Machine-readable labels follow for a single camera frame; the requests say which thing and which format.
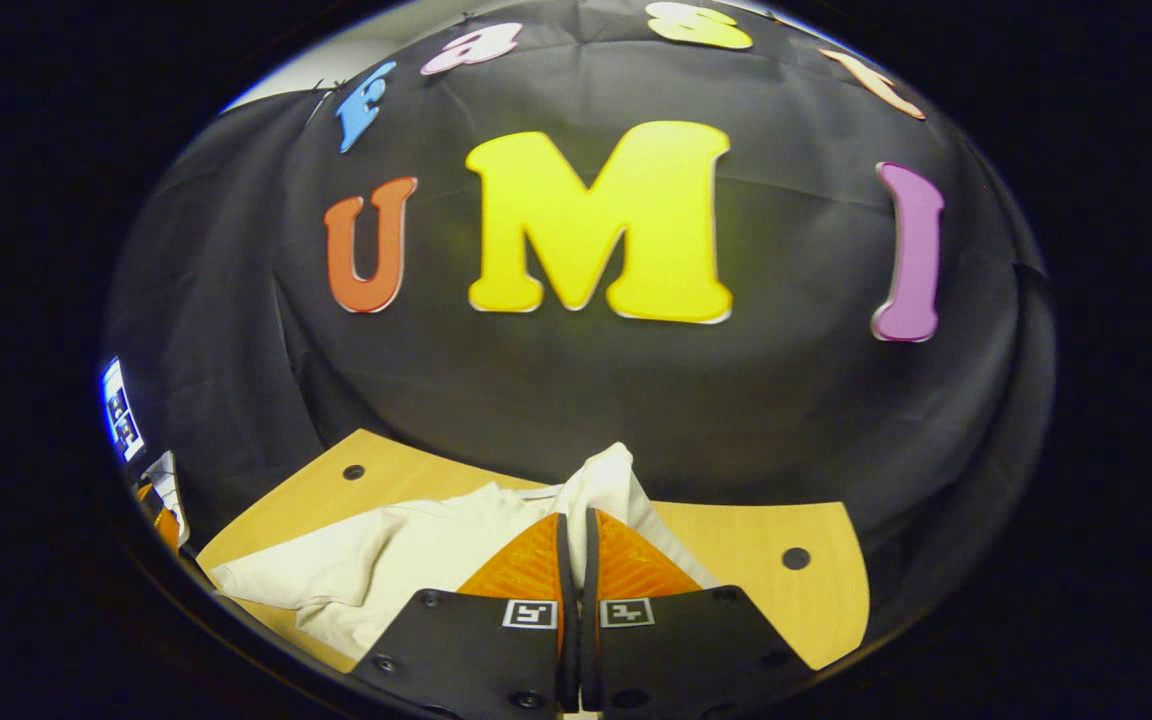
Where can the computer monitor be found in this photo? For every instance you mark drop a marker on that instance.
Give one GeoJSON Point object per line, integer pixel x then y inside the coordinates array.
{"type": "Point", "coordinates": [121, 410]}

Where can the white desk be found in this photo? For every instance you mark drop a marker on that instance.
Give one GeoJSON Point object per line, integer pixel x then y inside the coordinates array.
{"type": "Point", "coordinates": [164, 475]}

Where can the black backdrop cloth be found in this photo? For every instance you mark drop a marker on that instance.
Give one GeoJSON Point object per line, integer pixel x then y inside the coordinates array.
{"type": "Point", "coordinates": [576, 400]}

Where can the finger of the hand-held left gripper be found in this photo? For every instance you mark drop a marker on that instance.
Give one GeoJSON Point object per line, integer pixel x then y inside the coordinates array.
{"type": "Point", "coordinates": [168, 528]}

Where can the cream white garment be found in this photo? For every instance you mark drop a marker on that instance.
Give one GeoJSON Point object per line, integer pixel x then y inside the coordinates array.
{"type": "Point", "coordinates": [416, 560]}

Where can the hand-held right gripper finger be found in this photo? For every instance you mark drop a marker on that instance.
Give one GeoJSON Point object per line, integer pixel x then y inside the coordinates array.
{"type": "Point", "coordinates": [568, 620]}
{"type": "Point", "coordinates": [590, 620]}

